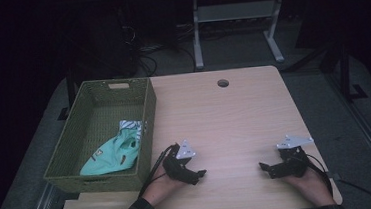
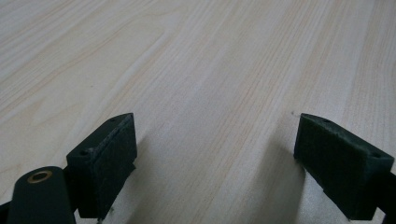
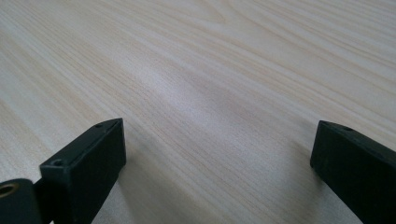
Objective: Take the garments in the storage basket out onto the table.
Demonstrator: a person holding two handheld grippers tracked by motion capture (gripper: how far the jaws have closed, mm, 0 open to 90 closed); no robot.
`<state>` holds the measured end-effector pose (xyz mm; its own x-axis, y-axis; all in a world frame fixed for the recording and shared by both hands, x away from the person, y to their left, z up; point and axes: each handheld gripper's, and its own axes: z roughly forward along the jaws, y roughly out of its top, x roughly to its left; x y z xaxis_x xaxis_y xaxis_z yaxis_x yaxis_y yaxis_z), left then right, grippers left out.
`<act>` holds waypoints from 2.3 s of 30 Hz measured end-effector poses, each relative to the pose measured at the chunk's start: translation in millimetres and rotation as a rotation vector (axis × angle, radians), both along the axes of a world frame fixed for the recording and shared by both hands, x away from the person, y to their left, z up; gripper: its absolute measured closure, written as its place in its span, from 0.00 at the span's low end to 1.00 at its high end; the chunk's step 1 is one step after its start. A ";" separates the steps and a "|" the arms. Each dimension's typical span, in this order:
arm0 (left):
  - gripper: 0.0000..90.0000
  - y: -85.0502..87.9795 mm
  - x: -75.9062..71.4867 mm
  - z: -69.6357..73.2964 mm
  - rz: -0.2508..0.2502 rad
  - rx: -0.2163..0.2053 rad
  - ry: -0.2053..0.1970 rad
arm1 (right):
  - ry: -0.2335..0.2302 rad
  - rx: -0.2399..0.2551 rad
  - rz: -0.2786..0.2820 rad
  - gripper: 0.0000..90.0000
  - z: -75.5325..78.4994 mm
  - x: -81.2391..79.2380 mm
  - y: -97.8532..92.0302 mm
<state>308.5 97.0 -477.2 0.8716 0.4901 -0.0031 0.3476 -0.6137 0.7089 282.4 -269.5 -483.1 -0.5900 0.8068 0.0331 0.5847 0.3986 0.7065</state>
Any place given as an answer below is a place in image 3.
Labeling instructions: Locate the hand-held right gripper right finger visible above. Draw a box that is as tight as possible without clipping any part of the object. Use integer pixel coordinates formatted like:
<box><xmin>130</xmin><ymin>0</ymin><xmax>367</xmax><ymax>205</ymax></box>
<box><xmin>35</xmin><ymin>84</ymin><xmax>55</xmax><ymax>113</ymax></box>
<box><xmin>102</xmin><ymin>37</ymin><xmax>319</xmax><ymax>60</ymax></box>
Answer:
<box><xmin>310</xmin><ymin>119</ymin><xmax>396</xmax><ymax>224</ymax></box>

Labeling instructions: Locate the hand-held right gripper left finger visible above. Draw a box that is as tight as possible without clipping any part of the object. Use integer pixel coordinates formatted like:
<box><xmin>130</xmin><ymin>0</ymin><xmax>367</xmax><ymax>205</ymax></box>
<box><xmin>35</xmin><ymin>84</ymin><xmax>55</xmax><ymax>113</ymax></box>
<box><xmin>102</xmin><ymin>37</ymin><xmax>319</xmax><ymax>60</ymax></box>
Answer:
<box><xmin>34</xmin><ymin>118</ymin><xmax>127</xmax><ymax>224</ymax></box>

